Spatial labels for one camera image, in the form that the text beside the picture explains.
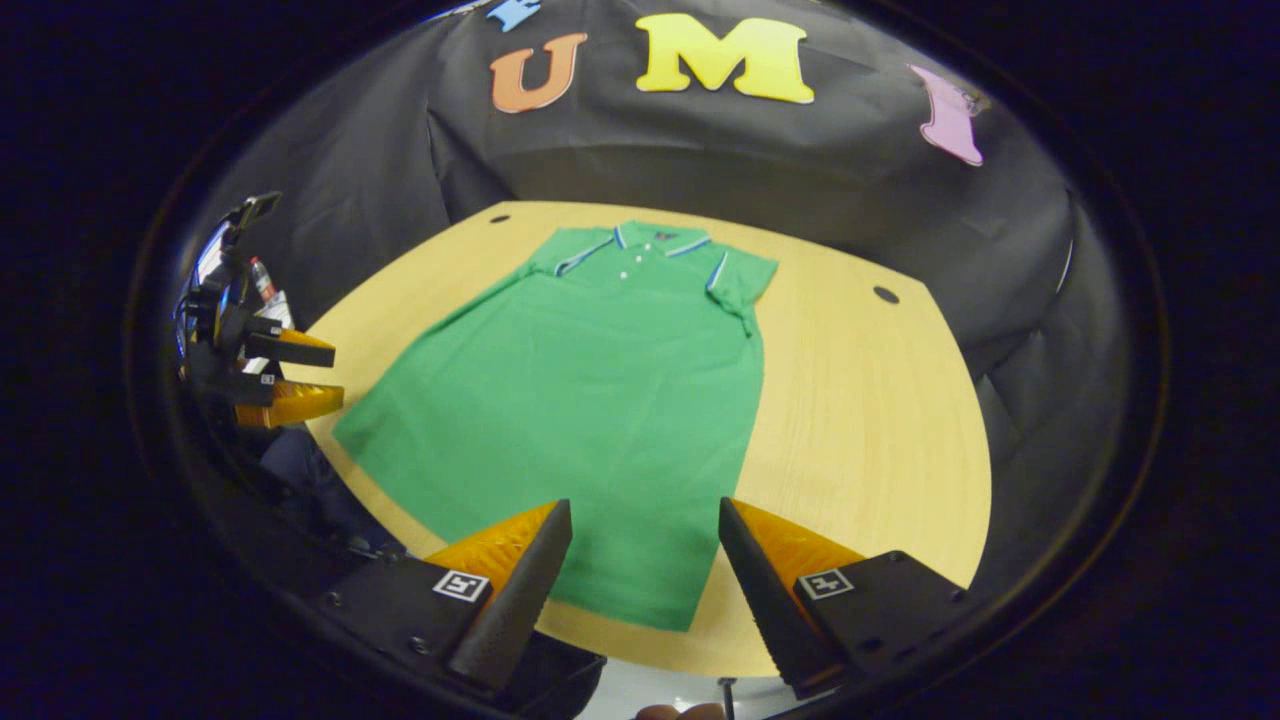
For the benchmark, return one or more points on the white plastic device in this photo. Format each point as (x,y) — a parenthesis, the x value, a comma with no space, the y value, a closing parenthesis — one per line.
(280,305)

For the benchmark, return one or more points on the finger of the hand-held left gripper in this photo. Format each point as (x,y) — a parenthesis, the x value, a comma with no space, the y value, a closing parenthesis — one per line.
(245,390)
(285,348)

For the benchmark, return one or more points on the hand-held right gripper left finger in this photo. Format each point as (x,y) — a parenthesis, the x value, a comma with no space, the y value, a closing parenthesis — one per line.
(515,610)

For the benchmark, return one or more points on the black metal pole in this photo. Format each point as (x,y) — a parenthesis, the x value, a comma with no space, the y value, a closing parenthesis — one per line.
(728,697)

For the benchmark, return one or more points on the black backdrop cloth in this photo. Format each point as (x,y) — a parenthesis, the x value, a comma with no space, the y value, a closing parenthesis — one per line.
(700,150)

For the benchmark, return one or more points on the green T-shirt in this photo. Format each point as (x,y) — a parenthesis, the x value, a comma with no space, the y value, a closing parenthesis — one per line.
(580,400)

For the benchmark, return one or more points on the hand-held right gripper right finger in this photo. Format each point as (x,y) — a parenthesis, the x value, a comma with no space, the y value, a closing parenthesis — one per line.
(770,600)

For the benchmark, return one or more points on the clear bottle with red cap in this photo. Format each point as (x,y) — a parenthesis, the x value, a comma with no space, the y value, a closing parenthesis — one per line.
(262,280)

